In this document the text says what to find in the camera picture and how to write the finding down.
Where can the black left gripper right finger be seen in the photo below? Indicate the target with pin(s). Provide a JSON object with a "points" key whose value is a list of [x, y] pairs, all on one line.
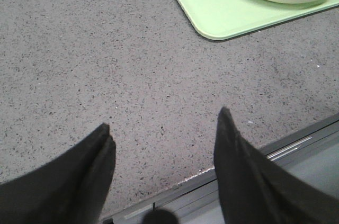
{"points": [[253, 189]]}

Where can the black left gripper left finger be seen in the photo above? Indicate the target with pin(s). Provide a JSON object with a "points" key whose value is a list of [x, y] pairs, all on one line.
{"points": [[70, 189]]}

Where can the light green plastic tray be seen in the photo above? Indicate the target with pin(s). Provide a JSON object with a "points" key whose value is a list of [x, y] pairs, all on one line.
{"points": [[225, 19]]}

